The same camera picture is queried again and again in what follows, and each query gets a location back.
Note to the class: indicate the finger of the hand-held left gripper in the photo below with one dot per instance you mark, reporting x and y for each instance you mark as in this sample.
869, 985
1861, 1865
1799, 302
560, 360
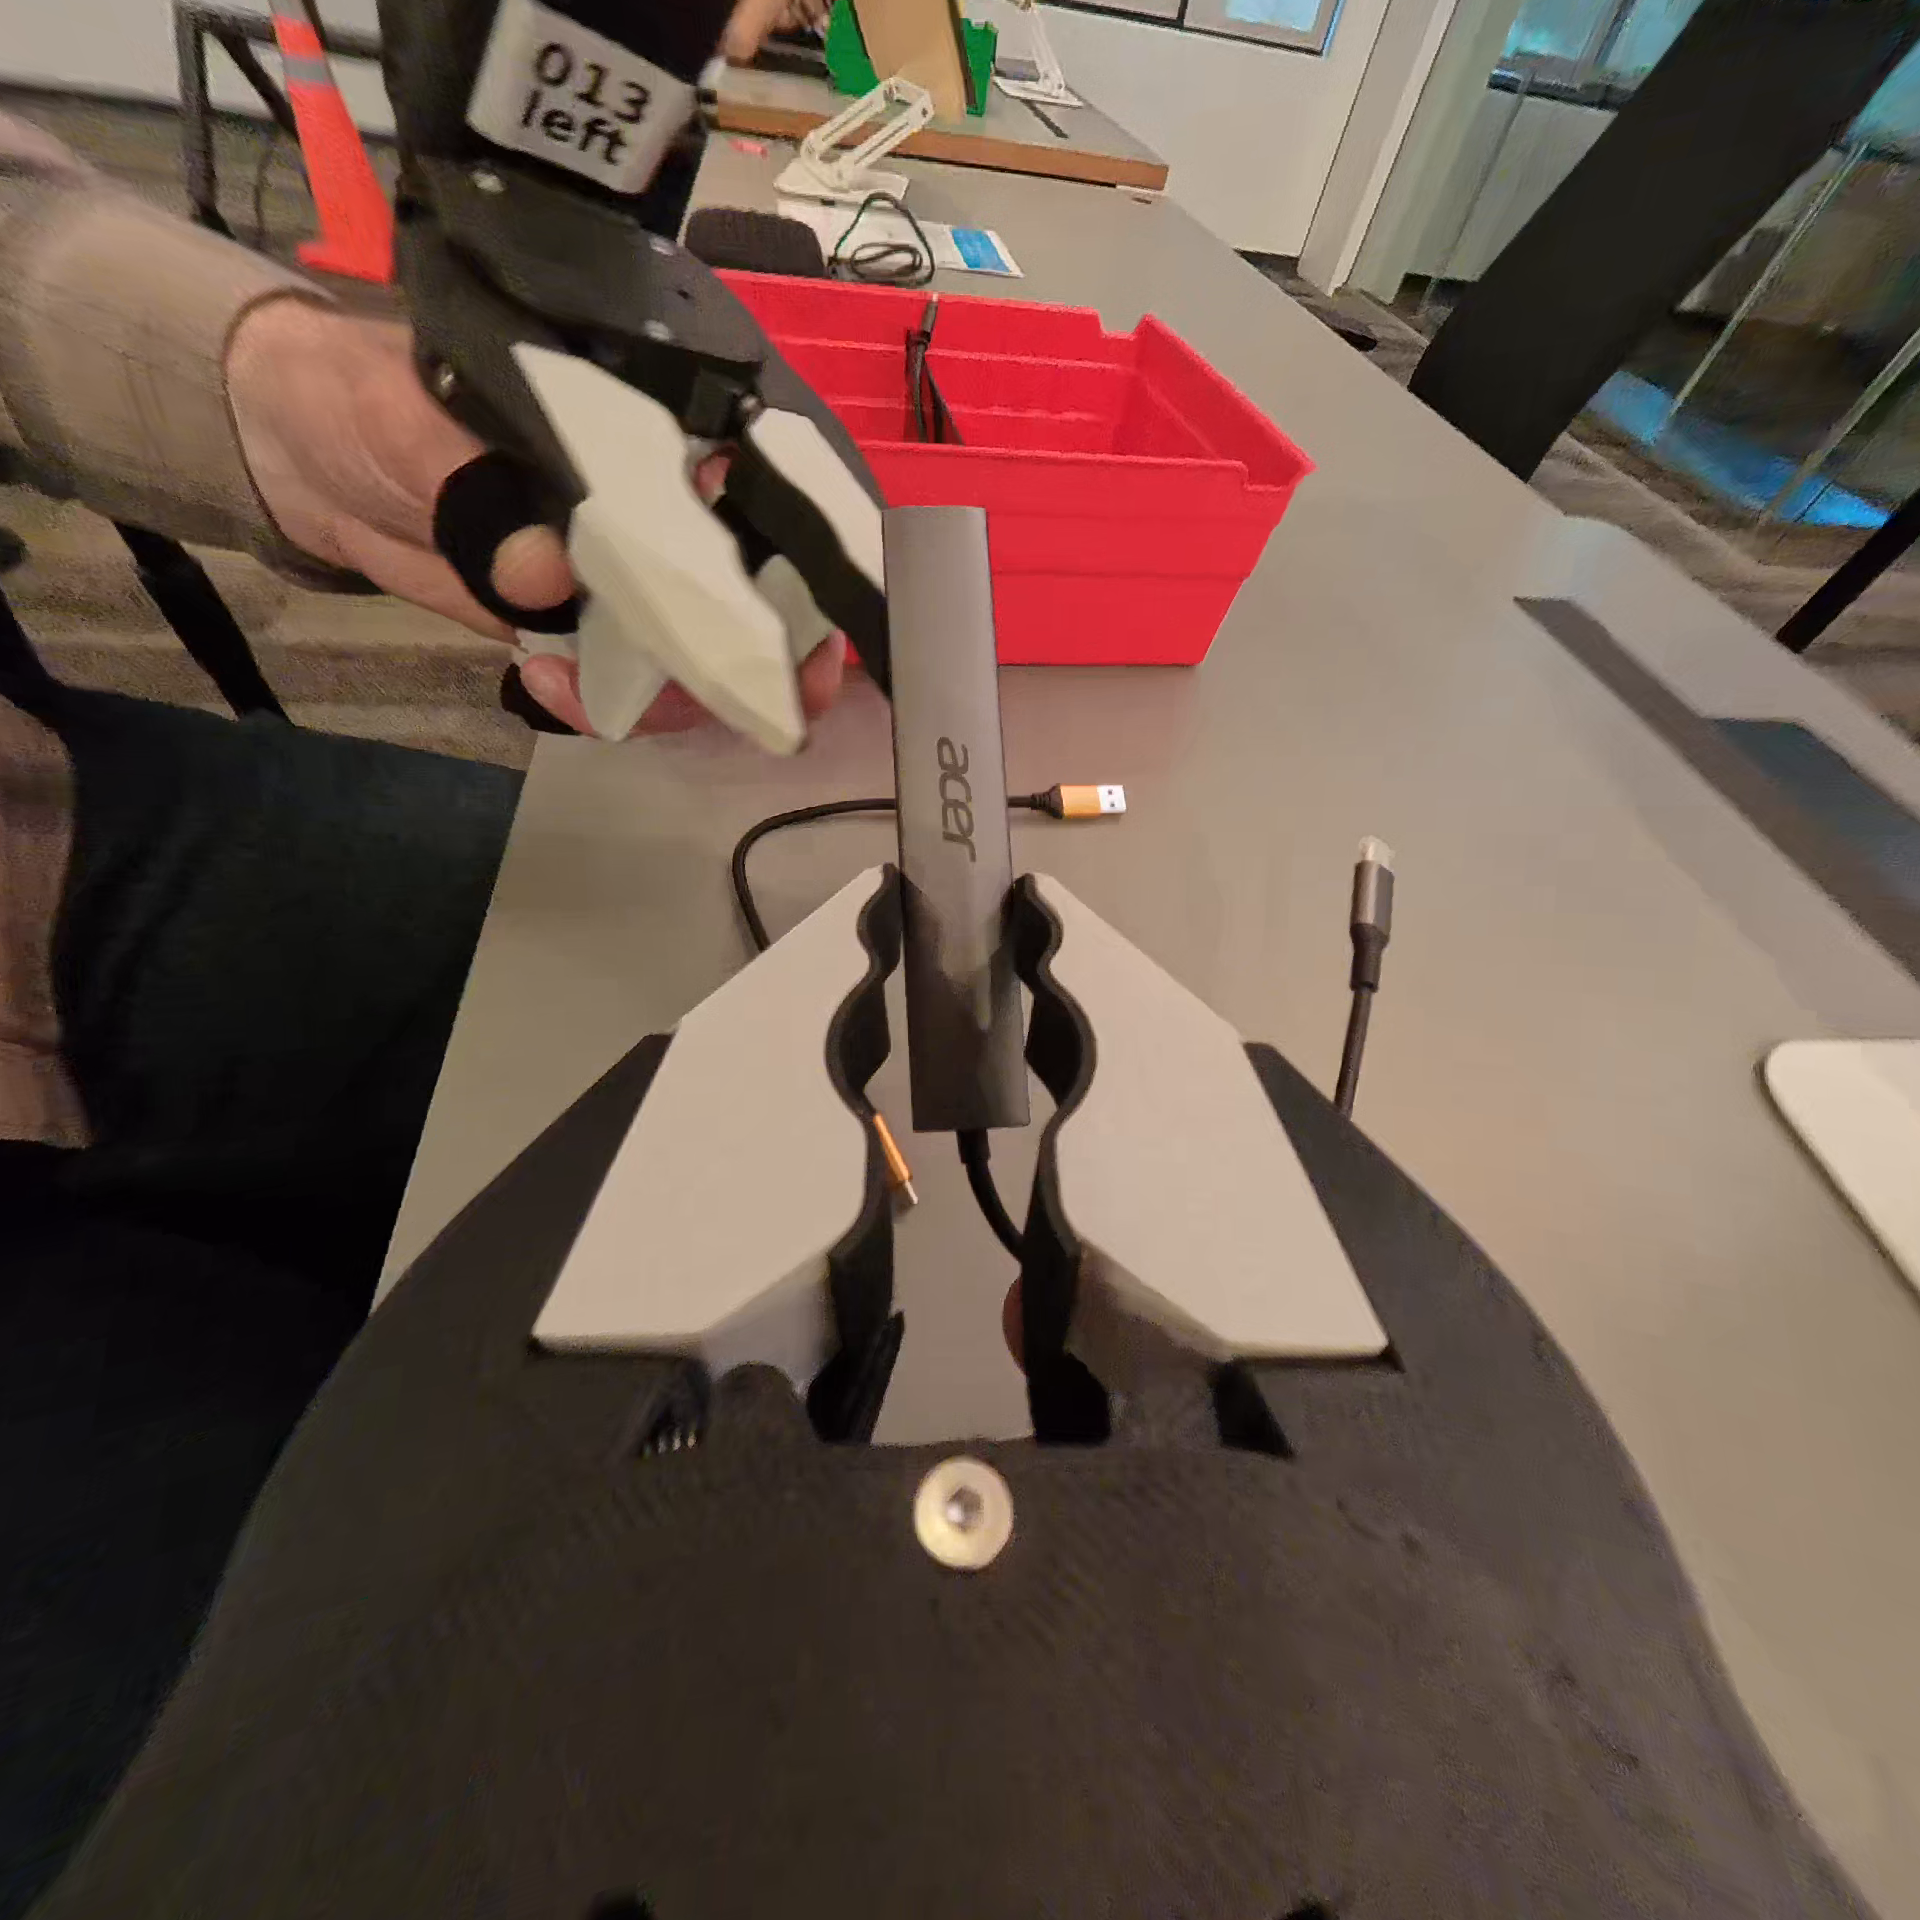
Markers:
679, 600
820, 495

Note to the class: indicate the person's left hand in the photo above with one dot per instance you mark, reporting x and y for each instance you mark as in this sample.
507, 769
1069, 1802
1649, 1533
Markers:
335, 436

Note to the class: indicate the blue printed leaflet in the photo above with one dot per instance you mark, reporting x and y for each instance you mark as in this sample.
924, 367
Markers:
970, 249

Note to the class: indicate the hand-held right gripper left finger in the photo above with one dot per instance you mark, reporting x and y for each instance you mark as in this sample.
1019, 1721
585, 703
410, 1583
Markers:
710, 1185

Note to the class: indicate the red plastic bin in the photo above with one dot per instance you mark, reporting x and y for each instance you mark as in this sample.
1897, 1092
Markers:
1110, 511

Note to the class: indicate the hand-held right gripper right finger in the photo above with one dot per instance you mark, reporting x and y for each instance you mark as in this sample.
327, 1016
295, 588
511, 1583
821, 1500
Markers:
1204, 1185

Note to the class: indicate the black office chair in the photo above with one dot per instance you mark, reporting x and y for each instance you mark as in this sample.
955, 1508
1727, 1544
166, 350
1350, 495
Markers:
1677, 207

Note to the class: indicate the white stand base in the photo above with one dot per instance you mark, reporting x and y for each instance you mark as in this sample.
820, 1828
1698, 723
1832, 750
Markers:
1861, 1141

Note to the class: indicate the wooden workbench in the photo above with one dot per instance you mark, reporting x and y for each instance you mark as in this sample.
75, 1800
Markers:
1023, 141

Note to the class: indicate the orange plastic object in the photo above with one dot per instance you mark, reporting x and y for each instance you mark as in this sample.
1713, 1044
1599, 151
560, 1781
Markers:
335, 166

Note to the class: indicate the person's dark trouser leg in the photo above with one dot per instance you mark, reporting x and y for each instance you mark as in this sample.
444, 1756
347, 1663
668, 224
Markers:
208, 990

